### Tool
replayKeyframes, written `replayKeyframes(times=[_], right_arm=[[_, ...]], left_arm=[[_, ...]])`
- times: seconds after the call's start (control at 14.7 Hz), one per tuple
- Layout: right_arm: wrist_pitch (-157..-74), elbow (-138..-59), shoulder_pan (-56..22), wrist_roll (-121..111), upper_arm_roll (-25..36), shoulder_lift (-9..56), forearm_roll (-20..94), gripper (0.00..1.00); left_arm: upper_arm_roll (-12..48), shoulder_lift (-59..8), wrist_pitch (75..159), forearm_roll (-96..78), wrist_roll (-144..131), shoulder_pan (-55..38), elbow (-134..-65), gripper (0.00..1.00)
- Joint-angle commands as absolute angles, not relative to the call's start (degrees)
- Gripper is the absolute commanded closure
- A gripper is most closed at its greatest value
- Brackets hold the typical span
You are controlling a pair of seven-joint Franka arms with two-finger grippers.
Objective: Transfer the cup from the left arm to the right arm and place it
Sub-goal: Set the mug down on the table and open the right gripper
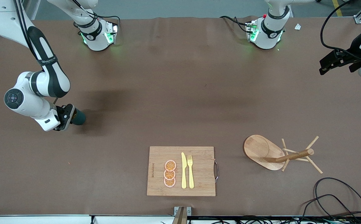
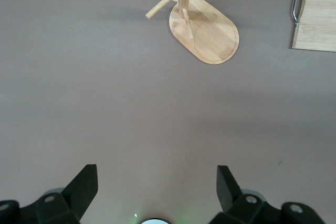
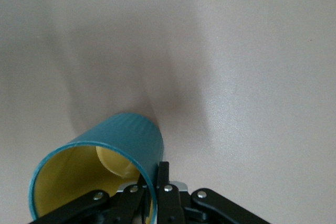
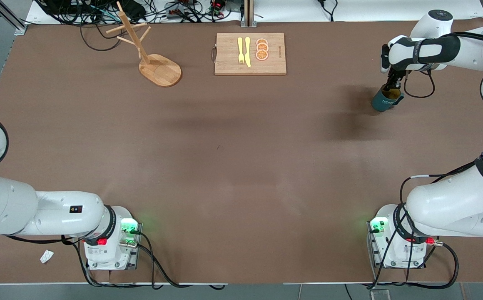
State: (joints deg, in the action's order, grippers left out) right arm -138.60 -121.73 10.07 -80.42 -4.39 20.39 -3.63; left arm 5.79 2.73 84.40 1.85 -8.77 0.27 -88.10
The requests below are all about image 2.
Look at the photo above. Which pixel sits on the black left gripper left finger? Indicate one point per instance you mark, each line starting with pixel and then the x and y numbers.
pixel 80 195

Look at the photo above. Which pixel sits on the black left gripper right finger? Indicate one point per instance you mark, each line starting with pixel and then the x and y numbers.
pixel 229 195

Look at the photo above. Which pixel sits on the brown table cover mat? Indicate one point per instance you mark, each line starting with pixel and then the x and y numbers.
pixel 131 103

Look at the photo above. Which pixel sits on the wooden mug tree stand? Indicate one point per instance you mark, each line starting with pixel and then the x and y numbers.
pixel 212 37

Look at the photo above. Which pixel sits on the wooden cutting board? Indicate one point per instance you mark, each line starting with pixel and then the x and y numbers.
pixel 317 11

